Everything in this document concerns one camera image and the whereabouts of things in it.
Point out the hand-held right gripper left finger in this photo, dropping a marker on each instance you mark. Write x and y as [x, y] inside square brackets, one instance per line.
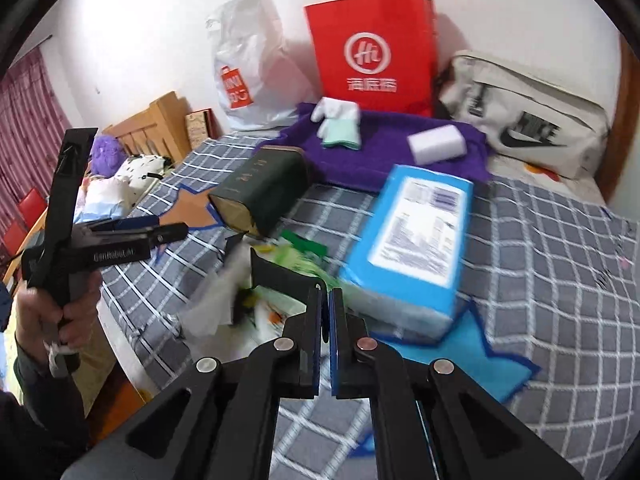
[314, 345]

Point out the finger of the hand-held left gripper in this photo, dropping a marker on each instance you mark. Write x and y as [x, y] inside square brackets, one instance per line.
[167, 234]
[125, 223]

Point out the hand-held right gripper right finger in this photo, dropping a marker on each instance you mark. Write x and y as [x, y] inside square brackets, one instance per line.
[336, 350]

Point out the white tissue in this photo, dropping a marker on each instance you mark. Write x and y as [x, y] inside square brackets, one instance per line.
[210, 305]

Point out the green tissue packet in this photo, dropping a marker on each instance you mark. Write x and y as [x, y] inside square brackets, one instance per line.
[295, 255]

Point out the person's left forearm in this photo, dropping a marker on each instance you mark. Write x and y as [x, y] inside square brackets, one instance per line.
[35, 410]

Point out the person's left hand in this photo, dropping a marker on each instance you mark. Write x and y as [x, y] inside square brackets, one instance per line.
[35, 310]

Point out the pile of pale clothes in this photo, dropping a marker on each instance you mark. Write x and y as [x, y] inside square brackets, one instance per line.
[102, 200]

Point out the red chair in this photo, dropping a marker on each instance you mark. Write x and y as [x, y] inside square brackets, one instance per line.
[27, 210]

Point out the white spotted pouch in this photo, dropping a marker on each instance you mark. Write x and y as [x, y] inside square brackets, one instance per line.
[139, 169]

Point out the purple plush toy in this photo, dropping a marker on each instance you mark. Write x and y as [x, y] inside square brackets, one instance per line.
[106, 154]

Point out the wooden headboard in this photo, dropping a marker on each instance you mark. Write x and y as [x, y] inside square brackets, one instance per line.
[150, 125]

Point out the dark green tin box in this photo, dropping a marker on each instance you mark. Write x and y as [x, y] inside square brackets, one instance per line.
[260, 190]

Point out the brown cardboard box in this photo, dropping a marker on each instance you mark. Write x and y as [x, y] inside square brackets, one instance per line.
[201, 127]

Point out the red patterned curtain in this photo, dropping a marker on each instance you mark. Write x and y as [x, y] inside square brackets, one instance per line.
[30, 105]

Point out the blue tissue pack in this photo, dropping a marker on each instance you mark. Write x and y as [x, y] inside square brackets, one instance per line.
[415, 240]

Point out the white plastic shopping bag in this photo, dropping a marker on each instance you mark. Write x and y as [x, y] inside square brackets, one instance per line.
[250, 70]

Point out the pale green cloth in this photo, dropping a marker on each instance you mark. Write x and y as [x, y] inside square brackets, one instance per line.
[342, 134]

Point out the purple towel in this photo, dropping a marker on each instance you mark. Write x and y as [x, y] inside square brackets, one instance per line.
[380, 150]

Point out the grey checked blanket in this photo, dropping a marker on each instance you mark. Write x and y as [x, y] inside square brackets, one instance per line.
[525, 270]

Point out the patterned bed sheet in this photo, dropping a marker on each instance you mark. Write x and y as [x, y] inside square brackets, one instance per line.
[545, 175]

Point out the red paper shopping bag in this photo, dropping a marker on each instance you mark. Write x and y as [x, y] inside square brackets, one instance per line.
[370, 50]

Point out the white canvas bag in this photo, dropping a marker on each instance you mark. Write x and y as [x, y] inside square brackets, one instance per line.
[530, 110]

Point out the wooden bed frame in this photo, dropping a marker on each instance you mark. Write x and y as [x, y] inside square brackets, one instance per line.
[622, 125]

